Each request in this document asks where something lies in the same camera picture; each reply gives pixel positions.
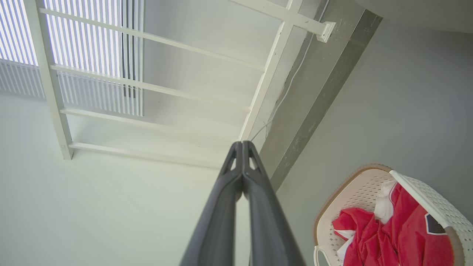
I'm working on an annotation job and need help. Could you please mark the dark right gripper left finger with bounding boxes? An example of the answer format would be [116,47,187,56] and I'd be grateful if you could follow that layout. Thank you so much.
[180,141,244,266]

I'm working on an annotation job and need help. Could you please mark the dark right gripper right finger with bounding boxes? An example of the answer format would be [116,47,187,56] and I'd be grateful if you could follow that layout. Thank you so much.
[242,140,306,266]

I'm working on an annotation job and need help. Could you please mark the white plastic laundry basket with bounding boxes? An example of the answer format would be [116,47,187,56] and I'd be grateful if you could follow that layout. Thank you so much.
[313,164,473,266]

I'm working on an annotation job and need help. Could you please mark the red and white jersey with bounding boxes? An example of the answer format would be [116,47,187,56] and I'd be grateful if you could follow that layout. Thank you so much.
[331,180,455,266]

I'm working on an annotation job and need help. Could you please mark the white wooden railing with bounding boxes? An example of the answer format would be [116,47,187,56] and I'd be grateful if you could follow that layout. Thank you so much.
[23,0,337,170]

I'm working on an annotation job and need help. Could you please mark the white vertical window blinds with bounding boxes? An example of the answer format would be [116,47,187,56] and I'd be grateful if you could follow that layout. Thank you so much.
[0,0,145,117]

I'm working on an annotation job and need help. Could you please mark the grey floor cable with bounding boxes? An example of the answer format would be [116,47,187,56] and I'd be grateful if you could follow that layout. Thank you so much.
[249,0,330,143]

